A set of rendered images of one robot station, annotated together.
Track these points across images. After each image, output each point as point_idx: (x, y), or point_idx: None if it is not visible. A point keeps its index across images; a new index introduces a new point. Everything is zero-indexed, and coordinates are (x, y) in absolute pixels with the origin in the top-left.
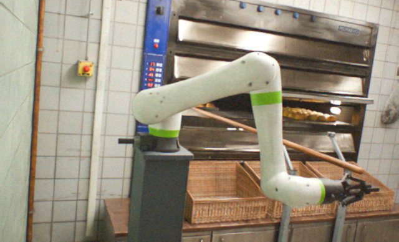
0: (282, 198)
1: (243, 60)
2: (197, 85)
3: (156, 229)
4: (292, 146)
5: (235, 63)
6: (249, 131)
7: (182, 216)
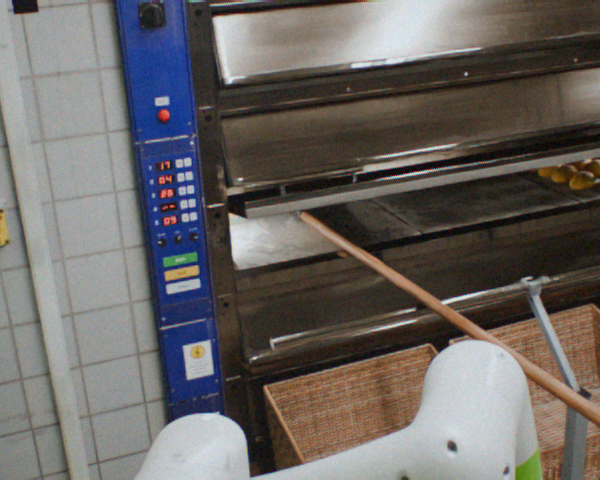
0: None
1: (405, 474)
2: None
3: None
4: (575, 407)
5: (382, 478)
6: (452, 324)
7: None
